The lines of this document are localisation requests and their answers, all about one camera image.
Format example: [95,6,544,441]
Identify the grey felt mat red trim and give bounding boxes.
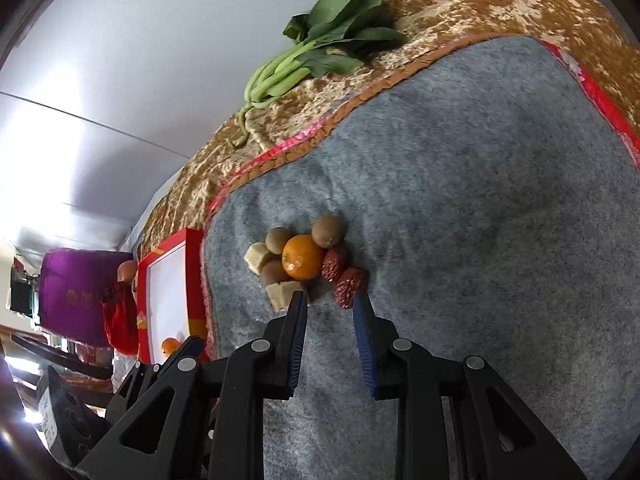
[200,34,640,480]

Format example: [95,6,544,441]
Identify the purple cloth bag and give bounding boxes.
[39,249,131,348]

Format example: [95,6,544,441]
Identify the dark monitor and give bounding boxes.
[7,255,38,318]

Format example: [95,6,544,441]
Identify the red box with white inside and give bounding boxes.
[136,228,208,365]

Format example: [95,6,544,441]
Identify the leafy green vegetable bunch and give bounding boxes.
[234,0,405,148]

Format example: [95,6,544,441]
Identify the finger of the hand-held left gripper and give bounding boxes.
[106,336,207,427]

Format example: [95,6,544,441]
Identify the golden brown patterned blanket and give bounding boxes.
[132,0,640,271]

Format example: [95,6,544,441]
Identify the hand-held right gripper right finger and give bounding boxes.
[351,291,588,480]

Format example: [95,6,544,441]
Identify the red date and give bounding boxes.
[334,266,370,310]
[321,246,352,283]

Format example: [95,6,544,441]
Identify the beige ginger chunk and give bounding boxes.
[265,281,311,311]
[244,242,271,276]

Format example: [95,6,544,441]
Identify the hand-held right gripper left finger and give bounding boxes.
[75,290,309,480]

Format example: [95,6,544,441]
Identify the red mesh bag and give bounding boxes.
[102,280,141,356]

